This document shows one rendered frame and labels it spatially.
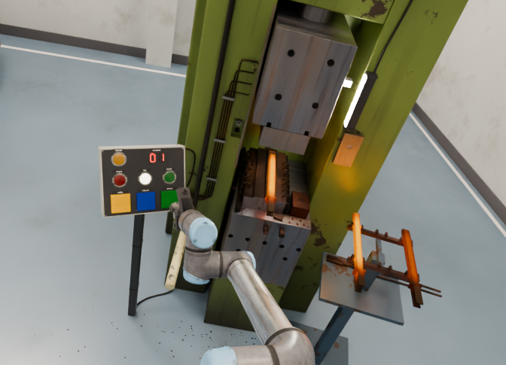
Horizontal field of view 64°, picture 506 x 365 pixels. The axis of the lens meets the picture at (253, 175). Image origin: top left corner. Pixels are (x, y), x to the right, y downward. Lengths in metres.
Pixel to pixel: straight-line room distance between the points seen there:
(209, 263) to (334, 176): 0.88
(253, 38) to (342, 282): 1.20
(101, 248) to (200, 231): 1.65
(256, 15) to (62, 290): 1.91
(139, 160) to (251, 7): 0.74
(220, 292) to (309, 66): 1.34
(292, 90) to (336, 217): 0.84
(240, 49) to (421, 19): 0.69
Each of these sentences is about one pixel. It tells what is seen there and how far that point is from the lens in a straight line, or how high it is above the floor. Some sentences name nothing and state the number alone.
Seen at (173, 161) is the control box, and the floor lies 1.15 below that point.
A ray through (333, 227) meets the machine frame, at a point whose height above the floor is 0.78.
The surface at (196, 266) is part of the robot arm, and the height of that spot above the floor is 1.14.
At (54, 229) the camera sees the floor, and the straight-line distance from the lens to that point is 3.04.
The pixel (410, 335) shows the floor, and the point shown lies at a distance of 3.08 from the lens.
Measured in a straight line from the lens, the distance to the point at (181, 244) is 2.08.
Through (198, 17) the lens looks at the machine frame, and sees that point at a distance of 2.15.
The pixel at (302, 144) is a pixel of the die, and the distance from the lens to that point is 1.72.
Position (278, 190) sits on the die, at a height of 0.99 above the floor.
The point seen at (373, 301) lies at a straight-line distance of 2.08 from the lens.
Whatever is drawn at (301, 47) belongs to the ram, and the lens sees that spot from 1.54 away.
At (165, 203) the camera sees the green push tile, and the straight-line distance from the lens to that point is 1.75.
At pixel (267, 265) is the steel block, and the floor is 0.61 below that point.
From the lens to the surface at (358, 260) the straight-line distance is 1.80.
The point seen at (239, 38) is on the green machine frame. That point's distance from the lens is 1.68.
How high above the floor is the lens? 2.19
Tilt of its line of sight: 36 degrees down
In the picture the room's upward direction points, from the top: 16 degrees clockwise
